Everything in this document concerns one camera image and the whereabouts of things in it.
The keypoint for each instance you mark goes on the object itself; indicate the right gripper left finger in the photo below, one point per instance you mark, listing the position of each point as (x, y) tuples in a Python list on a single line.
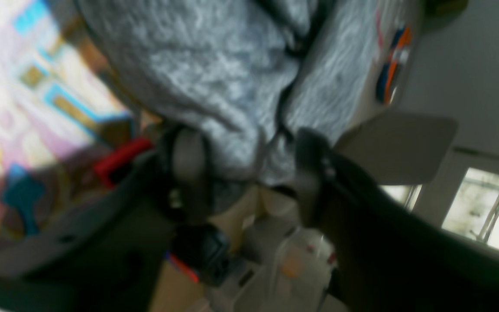
[(108, 257)]

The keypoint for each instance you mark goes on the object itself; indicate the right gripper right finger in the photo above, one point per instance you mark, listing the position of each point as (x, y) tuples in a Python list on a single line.
[(389, 260)]

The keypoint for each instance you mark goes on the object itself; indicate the grey t-shirt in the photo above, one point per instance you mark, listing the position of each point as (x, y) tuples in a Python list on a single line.
[(246, 74)]

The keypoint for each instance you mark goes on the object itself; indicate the red black clamp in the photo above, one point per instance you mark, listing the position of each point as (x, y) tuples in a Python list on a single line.
[(115, 167)]

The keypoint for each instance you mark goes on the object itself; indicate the patterned tablecloth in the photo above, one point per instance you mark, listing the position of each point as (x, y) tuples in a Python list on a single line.
[(61, 110)]

